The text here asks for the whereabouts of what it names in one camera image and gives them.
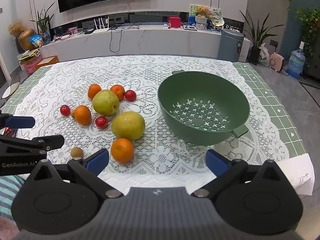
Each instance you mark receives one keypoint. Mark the blue water jug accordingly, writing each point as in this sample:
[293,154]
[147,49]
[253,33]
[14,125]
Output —
[295,63]

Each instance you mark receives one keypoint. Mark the blue snack bag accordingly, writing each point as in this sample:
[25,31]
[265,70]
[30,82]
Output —
[36,40]

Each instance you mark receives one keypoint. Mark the grey-green dresser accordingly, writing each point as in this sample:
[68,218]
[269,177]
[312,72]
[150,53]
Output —
[313,71]

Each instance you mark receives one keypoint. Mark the yellow pear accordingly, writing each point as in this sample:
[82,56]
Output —
[128,126]

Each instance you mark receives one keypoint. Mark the pink heater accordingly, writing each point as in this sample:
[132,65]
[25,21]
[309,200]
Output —
[277,62]

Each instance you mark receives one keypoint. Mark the striped teal cloth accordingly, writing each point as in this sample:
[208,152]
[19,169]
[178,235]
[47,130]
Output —
[7,190]

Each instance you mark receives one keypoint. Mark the red cherry tomato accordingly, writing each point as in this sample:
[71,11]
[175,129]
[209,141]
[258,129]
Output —
[65,110]
[101,122]
[130,95]

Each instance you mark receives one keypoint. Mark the white marble media cabinet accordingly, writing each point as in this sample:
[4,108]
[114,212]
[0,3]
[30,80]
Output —
[155,40]

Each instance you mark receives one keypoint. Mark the white router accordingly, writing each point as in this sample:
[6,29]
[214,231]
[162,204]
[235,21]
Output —
[100,29]

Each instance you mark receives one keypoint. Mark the white paper sheet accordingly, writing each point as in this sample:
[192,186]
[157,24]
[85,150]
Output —
[300,170]

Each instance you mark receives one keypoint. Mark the green colander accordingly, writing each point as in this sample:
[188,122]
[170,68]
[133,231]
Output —
[190,92]

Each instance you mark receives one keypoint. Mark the gold vase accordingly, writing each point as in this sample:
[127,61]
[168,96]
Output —
[26,38]

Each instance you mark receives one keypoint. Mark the brown longan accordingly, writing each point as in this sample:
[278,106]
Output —
[72,114]
[76,152]

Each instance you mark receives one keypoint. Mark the slender potted plant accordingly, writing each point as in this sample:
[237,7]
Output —
[43,22]

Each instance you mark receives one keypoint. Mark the yellow snack packets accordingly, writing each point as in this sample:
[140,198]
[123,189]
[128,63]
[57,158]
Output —
[28,55]

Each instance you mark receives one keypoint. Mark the leafy green plant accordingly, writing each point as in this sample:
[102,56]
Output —
[310,22]

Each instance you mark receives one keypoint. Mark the illustrated card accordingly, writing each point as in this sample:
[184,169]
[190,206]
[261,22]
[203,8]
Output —
[216,13]

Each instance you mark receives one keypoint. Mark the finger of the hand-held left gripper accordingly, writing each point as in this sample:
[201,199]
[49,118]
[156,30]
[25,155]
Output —
[50,142]
[21,122]

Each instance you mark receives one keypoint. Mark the long-leaf potted plant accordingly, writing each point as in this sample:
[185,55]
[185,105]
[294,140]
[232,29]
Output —
[255,55]

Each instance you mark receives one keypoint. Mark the brown teddy bear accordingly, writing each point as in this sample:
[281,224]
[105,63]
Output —
[202,11]

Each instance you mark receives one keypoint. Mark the pink box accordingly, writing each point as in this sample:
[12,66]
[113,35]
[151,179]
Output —
[32,67]

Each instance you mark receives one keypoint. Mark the red box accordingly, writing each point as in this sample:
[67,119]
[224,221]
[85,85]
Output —
[174,22]

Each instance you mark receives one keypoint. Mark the greenish pear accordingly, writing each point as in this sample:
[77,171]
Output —
[105,102]

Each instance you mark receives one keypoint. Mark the wall socket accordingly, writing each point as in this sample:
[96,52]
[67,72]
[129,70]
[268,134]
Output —
[274,42]

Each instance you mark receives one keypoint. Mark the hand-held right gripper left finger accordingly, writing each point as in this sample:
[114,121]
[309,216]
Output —
[97,160]

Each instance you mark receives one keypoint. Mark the white plastic bag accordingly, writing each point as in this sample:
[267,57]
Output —
[263,57]

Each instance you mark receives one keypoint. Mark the dried flower bunch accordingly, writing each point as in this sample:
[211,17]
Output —
[15,27]

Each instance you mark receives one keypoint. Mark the white lace tablecloth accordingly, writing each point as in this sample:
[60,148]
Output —
[150,67]

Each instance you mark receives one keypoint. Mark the orange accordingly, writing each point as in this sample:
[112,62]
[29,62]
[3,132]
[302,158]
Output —
[94,91]
[117,91]
[122,150]
[83,115]

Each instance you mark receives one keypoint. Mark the blue box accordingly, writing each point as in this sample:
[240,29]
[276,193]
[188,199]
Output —
[192,21]

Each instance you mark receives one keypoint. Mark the pink photo frame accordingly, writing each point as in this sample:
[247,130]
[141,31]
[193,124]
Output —
[73,30]

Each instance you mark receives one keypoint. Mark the orange cardboard box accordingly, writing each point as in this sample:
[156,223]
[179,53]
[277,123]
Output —
[47,62]

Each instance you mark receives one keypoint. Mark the grey trash bin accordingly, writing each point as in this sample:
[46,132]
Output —
[230,45]

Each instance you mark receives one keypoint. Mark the pink fluffy cloth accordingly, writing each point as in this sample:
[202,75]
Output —
[5,228]

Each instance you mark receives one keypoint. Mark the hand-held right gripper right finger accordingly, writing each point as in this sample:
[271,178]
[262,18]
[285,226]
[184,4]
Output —
[216,162]

